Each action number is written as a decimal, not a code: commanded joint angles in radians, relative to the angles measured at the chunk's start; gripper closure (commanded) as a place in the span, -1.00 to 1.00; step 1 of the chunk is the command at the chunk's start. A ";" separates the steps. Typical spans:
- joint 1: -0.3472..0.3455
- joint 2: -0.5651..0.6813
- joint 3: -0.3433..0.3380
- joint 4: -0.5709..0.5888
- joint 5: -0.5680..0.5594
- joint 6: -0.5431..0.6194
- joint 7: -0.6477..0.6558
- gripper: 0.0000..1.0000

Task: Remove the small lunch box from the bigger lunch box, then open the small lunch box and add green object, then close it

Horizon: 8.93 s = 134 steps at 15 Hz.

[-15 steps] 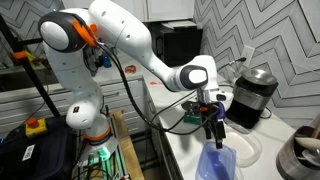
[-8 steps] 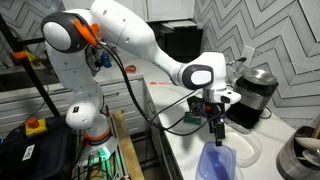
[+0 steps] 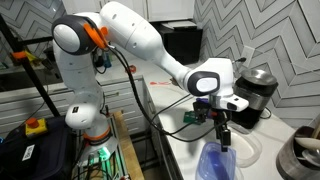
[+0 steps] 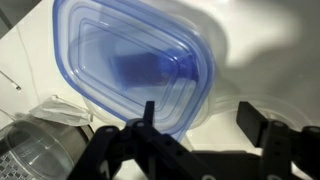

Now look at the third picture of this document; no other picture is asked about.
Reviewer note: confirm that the white counter base cabinet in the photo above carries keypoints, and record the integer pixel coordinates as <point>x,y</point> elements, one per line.
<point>163,163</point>

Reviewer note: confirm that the black silver coffee maker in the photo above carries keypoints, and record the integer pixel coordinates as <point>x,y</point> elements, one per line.
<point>258,86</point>

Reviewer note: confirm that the black microwave oven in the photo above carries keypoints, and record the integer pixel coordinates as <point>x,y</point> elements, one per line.
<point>183,43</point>

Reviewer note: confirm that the grey drawer cabinet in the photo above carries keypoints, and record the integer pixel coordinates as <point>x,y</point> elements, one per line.
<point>120,110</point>

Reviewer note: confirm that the wooden board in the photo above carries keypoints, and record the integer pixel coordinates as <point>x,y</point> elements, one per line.
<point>128,150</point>

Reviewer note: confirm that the dark wooden spoon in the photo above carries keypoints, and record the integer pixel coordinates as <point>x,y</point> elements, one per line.
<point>173,80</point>

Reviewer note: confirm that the black equipment case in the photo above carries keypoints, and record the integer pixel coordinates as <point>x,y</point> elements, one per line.
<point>50,156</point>

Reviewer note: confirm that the metal utensil holder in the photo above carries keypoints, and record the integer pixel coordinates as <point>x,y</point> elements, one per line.
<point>286,160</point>

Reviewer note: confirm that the metal ladle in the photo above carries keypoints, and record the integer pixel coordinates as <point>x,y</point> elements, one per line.
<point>311,157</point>

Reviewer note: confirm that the black stand pole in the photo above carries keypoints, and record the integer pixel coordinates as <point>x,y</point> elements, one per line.
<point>33,78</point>

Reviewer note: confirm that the small red silicone spatula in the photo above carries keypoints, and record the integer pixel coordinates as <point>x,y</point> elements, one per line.
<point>158,83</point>

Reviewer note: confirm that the dark countertop appliance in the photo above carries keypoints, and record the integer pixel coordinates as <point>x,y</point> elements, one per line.
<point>98,63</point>

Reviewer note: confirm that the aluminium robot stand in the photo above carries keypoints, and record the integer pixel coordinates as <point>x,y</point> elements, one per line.
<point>100,156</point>

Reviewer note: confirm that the white upper cabinet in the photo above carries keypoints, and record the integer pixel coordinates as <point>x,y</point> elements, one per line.
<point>170,10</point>

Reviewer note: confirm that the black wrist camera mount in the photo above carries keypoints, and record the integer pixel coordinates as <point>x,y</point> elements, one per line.
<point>201,111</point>

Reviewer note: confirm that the white paper stack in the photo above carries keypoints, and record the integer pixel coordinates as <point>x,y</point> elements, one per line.
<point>178,25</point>

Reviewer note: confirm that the yellow emergency stop box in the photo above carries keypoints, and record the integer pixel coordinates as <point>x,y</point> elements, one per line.
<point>36,128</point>

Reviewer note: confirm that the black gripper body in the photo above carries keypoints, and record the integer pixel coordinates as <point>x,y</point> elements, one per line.
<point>220,120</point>

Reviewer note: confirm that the big clear plastic lunch box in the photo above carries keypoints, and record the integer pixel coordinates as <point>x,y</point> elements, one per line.
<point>248,150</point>

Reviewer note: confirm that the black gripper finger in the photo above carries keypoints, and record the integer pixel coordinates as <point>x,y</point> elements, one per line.
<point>222,140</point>
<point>228,139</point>

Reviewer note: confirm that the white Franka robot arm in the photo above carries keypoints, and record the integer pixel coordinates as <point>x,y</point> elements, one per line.
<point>140,33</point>

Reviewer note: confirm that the blue bottle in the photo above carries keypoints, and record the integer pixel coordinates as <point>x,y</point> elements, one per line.
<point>107,60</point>

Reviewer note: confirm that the small orange red object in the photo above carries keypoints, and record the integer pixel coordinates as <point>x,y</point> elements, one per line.
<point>131,69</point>

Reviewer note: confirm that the white wall outlet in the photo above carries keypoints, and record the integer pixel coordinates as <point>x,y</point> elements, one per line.
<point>248,51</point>

